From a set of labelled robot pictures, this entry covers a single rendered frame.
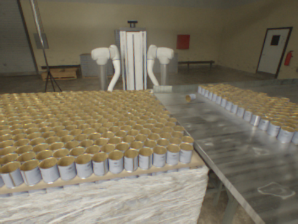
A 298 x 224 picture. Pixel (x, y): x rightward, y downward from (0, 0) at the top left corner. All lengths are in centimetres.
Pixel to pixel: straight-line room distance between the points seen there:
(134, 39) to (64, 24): 774
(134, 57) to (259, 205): 208
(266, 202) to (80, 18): 966
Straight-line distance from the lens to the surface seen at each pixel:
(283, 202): 86
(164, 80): 211
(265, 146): 116
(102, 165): 75
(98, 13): 975
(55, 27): 999
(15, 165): 90
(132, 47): 237
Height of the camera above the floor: 163
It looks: 24 degrees down
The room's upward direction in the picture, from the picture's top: straight up
